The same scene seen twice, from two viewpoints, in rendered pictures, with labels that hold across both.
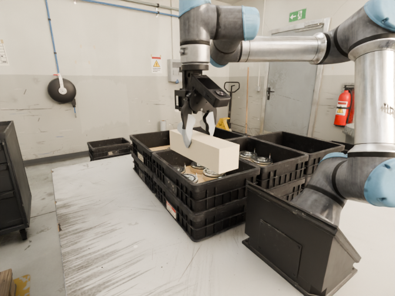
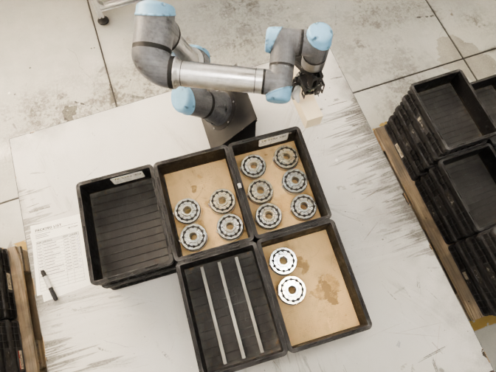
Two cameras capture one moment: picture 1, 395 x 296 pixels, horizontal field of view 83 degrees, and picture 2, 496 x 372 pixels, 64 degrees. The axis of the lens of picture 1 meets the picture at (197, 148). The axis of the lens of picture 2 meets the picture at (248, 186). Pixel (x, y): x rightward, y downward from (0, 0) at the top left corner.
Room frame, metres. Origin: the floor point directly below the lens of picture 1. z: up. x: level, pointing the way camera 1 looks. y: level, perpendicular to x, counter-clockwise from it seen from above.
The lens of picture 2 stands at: (1.43, 0.01, 2.36)
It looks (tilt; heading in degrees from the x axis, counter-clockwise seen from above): 70 degrees down; 195
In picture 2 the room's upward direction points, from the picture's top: straight up
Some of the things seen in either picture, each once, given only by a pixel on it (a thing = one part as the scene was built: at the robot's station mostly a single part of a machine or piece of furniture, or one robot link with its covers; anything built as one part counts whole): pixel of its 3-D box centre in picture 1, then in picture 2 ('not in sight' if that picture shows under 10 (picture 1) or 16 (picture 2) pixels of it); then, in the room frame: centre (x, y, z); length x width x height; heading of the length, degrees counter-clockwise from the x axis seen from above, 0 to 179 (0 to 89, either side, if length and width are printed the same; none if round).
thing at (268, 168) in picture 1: (253, 151); (202, 201); (1.03, -0.27, 0.92); 0.40 x 0.30 x 0.02; 31
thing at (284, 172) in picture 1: (253, 161); (204, 204); (1.03, -0.27, 0.87); 0.40 x 0.30 x 0.11; 31
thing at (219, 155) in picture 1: (200, 147); (301, 95); (0.59, -0.01, 1.07); 0.24 x 0.06 x 0.06; 34
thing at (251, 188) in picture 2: (214, 171); (260, 190); (0.92, -0.07, 0.86); 0.10 x 0.10 x 0.01
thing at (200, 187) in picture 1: (201, 162); (277, 180); (0.88, -0.02, 0.92); 0.40 x 0.30 x 0.02; 31
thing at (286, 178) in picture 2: (185, 178); (294, 180); (0.84, 0.05, 0.86); 0.10 x 0.10 x 0.01
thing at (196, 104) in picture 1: (193, 89); (310, 77); (0.61, 0.01, 1.23); 0.09 x 0.08 x 0.12; 34
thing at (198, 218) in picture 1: (201, 195); not in sight; (0.88, -0.02, 0.76); 0.40 x 0.30 x 0.12; 31
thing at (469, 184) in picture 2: not in sight; (466, 195); (0.48, 0.98, 0.31); 0.40 x 0.30 x 0.34; 34
